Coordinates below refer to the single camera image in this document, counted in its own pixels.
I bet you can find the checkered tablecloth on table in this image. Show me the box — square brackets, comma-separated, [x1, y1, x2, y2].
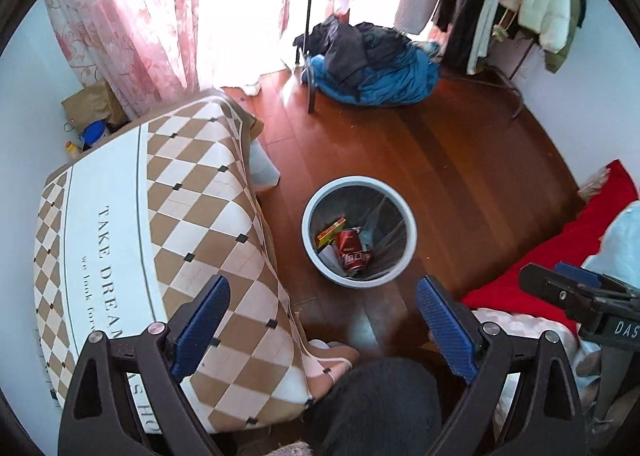
[34, 89, 358, 433]

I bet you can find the yellow red cardboard box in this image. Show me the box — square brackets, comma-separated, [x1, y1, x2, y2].
[316, 217, 346, 250]

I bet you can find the red crushed soda can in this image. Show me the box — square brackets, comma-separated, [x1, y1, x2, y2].
[333, 229, 372, 275]

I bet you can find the black metal rack stand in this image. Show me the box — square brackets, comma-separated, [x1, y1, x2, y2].
[295, 0, 316, 114]

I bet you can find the white round trash bin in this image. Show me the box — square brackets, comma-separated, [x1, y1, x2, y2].
[300, 176, 418, 289]

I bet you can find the red blanket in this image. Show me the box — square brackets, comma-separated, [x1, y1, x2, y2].
[461, 159, 639, 334]

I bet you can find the blue cap bottle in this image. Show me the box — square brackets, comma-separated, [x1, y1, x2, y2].
[81, 120, 111, 149]

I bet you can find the small white carton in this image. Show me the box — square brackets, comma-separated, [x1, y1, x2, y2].
[318, 245, 342, 272]

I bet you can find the pink floral curtain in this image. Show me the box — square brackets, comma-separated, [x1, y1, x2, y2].
[44, 0, 288, 118]

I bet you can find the blue jacket clothes pile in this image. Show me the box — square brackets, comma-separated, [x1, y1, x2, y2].
[293, 16, 439, 108]

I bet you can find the brown paper bag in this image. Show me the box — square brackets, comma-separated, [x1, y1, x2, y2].
[62, 80, 129, 133]

